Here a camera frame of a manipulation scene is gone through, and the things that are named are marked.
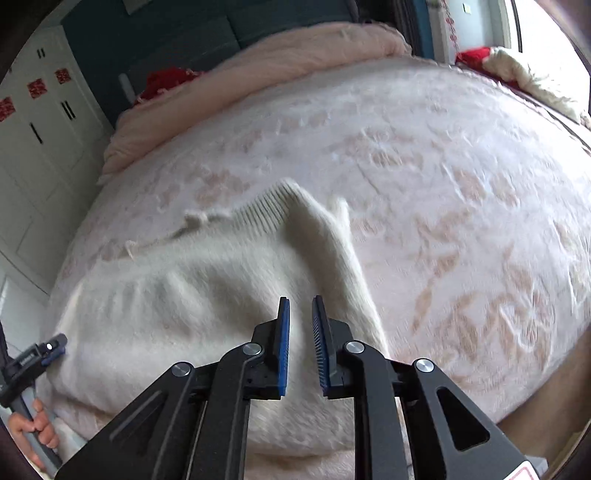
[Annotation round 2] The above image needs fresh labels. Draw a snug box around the cream knitted sweater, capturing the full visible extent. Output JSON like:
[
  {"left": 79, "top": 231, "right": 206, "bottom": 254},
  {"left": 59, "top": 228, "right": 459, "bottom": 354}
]
[{"left": 37, "top": 181, "right": 386, "bottom": 456}]

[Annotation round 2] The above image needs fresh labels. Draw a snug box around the person's left hand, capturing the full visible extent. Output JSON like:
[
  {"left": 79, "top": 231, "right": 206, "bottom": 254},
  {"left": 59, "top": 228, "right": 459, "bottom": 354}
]
[{"left": 8, "top": 399, "right": 59, "bottom": 471}]

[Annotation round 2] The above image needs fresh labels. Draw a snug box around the pink butterfly bed blanket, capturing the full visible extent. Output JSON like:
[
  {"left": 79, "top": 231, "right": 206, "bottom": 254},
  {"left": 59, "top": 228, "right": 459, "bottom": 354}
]
[{"left": 36, "top": 55, "right": 591, "bottom": 480}]

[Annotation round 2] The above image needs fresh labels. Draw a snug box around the white wardrobe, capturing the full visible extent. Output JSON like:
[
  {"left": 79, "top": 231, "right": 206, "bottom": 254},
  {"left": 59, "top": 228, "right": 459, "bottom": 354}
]
[{"left": 1, "top": 26, "right": 112, "bottom": 293}]

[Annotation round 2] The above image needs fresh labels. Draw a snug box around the pink folded duvet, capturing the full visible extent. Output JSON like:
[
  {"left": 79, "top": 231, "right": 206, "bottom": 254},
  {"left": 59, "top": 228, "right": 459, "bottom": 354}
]
[{"left": 99, "top": 22, "right": 412, "bottom": 184}]

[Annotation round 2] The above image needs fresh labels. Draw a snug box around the red pillow at headboard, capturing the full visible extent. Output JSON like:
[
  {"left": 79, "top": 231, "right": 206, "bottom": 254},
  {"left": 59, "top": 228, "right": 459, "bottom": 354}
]
[{"left": 134, "top": 67, "right": 204, "bottom": 105}]

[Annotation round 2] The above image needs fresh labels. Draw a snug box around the red cloth by window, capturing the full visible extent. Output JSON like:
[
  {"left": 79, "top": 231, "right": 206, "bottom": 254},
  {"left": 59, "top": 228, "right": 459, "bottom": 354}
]
[{"left": 456, "top": 46, "right": 491, "bottom": 71}]

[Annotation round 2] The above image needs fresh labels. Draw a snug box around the red bead window garland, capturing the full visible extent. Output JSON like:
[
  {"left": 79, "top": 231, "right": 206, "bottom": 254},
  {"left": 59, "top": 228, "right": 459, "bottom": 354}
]
[{"left": 439, "top": 0, "right": 460, "bottom": 54}]

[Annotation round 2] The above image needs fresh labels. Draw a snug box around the teal upholstered headboard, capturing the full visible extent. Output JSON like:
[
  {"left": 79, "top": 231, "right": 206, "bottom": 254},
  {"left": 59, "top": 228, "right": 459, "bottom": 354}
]
[{"left": 62, "top": 1, "right": 359, "bottom": 123}]

